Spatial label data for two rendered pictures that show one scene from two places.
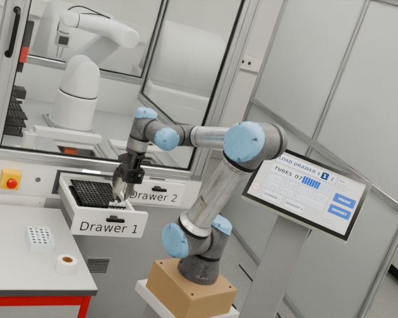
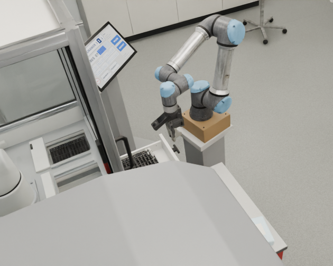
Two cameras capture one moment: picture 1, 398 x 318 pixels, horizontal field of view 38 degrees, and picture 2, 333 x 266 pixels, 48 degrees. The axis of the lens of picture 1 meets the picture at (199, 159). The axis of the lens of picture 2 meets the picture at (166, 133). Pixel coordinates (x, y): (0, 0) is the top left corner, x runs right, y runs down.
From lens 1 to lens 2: 241 cm
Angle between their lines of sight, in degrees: 68
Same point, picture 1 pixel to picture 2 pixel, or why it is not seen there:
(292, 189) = (104, 62)
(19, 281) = (239, 195)
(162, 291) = (214, 131)
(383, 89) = not seen: outside the picture
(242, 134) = (239, 28)
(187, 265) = (209, 113)
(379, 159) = not seen: hidden behind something
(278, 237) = (110, 89)
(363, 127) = not seen: hidden behind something
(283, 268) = (119, 97)
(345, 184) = (106, 34)
